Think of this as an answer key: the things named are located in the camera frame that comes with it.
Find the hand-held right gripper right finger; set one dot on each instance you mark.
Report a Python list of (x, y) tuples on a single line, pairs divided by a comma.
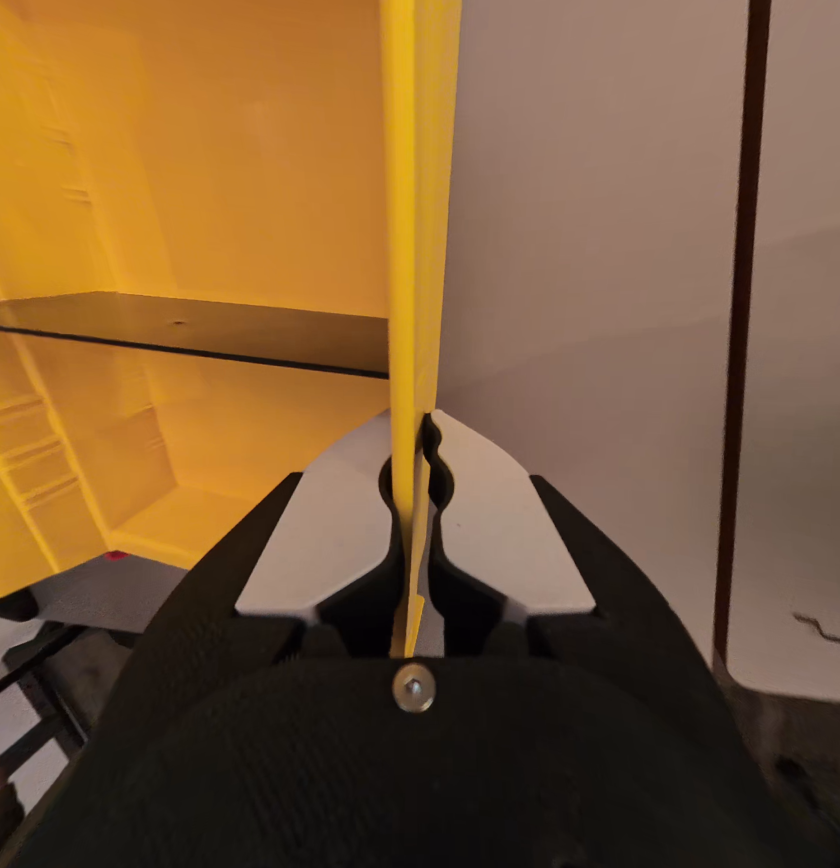
[(508, 536)]

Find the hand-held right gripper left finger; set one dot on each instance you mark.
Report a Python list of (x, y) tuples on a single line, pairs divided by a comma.
[(318, 536)]

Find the yellow plastic bin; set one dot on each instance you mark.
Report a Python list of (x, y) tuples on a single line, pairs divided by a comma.
[(189, 169)]

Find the black bin divider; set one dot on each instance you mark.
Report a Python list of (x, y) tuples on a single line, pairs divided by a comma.
[(189, 332)]

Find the black mesh pad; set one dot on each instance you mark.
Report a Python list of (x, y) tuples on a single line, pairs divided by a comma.
[(10, 605)]

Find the black metal frame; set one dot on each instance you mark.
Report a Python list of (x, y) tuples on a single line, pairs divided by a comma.
[(47, 678)]

